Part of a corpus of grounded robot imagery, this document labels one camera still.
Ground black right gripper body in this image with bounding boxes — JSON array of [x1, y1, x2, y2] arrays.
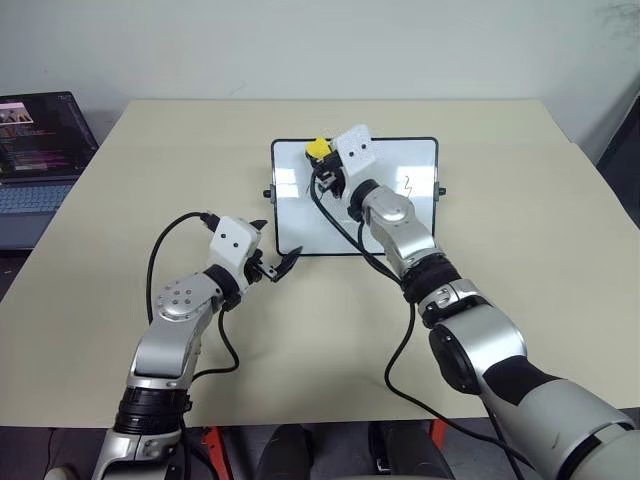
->
[[312, 150, 350, 200]]

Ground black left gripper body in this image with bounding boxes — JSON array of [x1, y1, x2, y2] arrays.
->
[[242, 246, 279, 287]]

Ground yellow whiteboard eraser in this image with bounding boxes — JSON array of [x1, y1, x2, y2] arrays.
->
[[305, 136, 335, 160]]

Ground black-framed small whiteboard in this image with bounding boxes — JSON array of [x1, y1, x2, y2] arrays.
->
[[262, 135, 448, 257]]

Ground open grey laptop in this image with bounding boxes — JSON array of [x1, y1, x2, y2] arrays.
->
[[0, 90, 100, 252]]

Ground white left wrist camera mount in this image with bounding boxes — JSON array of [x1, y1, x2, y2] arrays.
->
[[208, 216, 263, 295]]

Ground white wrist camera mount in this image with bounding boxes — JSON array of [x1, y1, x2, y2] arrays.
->
[[208, 216, 263, 295], [333, 123, 378, 177]]

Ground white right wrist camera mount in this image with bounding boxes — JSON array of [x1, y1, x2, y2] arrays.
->
[[333, 123, 378, 177]]

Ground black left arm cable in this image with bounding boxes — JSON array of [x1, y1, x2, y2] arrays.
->
[[146, 211, 242, 382]]

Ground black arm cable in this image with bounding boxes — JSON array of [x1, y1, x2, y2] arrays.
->
[[308, 168, 540, 480], [146, 211, 242, 382]]

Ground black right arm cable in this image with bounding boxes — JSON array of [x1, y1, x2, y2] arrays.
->
[[308, 168, 540, 480]]

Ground red frame bar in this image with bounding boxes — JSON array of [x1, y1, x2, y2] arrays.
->
[[428, 419, 452, 452], [201, 425, 227, 480]]

